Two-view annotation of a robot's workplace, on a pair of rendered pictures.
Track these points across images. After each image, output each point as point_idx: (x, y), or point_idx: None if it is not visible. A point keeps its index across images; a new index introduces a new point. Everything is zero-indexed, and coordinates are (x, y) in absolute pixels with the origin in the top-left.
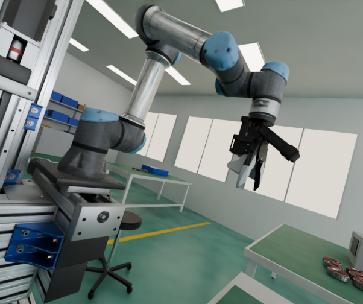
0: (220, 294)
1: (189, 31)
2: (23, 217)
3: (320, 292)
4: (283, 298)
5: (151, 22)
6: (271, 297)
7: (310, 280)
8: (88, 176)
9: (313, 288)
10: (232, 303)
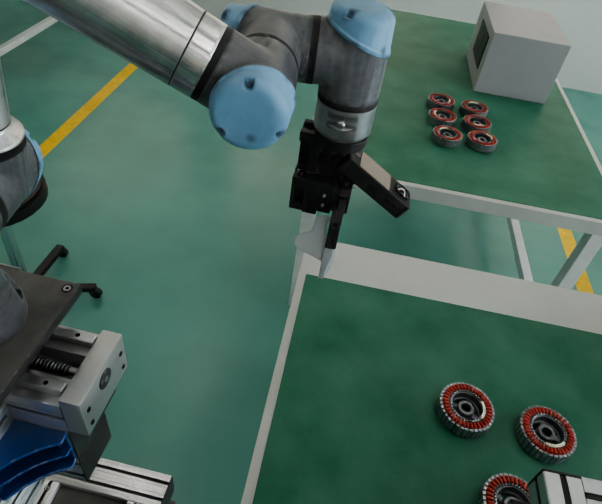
0: (293, 306)
1: (133, 29)
2: None
3: (420, 193)
4: (372, 252)
5: None
6: (357, 263)
7: (406, 181)
8: (12, 335)
9: (410, 192)
10: (312, 312)
